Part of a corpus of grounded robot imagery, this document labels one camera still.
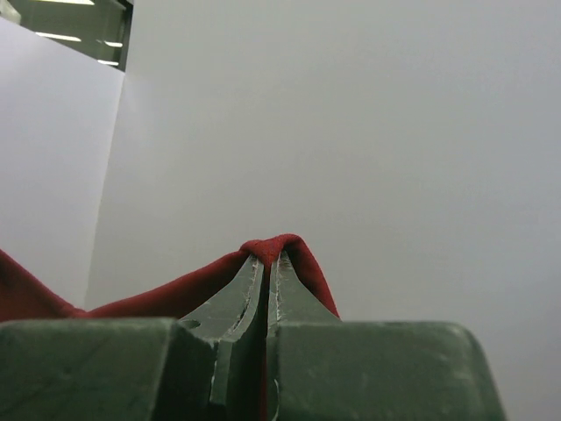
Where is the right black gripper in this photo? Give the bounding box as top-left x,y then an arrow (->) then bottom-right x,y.
0,318 -> 509,421

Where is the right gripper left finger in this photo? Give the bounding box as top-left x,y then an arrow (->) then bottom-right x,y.
180,255 -> 266,406

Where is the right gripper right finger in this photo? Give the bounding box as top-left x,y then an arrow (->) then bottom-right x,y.
266,251 -> 340,420

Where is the maroon t shirt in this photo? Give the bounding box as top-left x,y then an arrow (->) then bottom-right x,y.
1,234 -> 337,420

